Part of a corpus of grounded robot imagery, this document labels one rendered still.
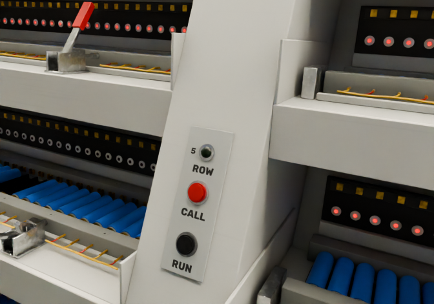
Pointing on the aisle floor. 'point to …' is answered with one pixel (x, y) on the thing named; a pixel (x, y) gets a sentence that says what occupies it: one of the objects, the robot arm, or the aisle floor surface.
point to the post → (312, 13)
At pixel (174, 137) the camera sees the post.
